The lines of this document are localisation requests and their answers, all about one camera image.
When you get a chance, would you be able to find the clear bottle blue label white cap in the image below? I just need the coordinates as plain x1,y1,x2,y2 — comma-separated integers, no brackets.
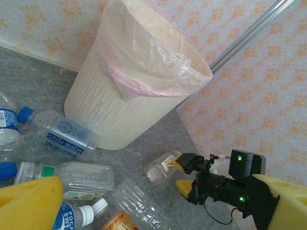
51,201,95,230

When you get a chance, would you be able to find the beige plastic bin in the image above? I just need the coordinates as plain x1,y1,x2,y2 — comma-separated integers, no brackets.
63,0,213,151

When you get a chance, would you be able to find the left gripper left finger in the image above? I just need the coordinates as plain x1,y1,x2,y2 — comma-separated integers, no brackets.
0,175,64,230

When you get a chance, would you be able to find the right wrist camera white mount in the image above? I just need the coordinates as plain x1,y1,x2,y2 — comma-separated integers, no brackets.
209,154,228,173

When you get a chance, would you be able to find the pink translucent bin liner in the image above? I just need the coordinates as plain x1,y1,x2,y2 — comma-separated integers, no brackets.
94,0,213,103

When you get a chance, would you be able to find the orange label bottle white cap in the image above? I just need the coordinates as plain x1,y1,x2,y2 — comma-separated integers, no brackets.
92,197,140,230

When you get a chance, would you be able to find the soda water bottle blue cap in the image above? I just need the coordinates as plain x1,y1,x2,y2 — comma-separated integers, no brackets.
17,106,101,159

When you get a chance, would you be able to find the clear bottle green neck band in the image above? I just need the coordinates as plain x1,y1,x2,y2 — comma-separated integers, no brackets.
13,161,115,192

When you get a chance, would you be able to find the aluminium frame post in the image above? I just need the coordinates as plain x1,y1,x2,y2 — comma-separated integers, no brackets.
209,0,297,74

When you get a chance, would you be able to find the clear ribbed bottle white cap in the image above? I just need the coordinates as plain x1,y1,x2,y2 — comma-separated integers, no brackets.
109,177,173,230

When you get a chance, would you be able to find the clear bottle beige label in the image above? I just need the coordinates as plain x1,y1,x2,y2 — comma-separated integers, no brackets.
62,190,107,201

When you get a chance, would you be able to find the thin black cable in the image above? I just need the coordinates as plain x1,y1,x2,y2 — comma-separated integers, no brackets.
203,203,241,225

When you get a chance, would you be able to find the small clear bottle orange white label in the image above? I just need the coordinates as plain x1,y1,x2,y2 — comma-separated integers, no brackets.
143,150,183,187

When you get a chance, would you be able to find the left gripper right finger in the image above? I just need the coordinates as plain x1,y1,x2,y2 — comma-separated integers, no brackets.
246,173,307,230

